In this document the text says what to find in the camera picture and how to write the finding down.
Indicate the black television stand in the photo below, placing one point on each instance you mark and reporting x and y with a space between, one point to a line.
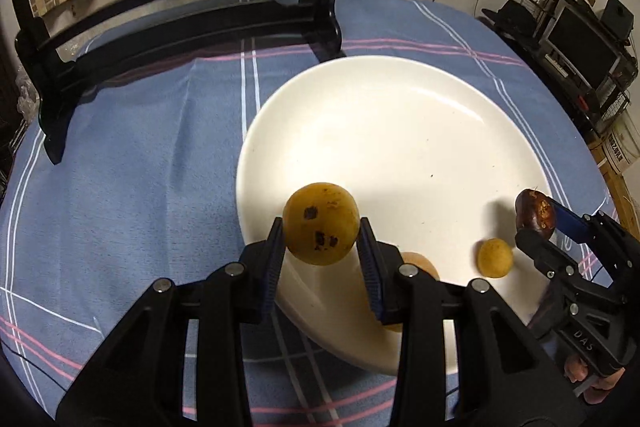
570 94

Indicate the person's right hand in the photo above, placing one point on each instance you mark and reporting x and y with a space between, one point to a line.
575 369

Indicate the black set-top device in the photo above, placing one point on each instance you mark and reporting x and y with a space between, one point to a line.
515 19

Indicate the small dark brown fruit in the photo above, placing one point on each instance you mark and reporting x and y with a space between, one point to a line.
535 212

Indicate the black speaker box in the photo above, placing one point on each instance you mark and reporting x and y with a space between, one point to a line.
617 14

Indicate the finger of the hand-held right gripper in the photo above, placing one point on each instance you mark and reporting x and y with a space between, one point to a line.
545 254
570 222

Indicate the clear plastic bag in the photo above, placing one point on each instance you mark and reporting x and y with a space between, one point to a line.
24 97

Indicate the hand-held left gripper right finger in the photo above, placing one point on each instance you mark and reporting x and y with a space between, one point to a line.
367 257

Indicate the blue plaid tablecloth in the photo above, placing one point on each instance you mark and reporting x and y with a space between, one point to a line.
150 182

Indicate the cardboard box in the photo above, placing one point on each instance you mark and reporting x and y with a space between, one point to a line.
617 157

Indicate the small tan longan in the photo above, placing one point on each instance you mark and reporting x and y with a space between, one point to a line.
495 257

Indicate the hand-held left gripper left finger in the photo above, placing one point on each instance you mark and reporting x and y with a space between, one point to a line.
275 257

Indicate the black television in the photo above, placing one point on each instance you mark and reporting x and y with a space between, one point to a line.
580 42

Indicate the pale tan round fruit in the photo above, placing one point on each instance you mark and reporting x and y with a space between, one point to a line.
425 263

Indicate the yellow dark-spotted round fruit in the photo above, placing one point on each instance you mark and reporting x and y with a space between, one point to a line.
320 217

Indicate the white oval plate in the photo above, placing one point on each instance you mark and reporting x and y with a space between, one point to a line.
400 132

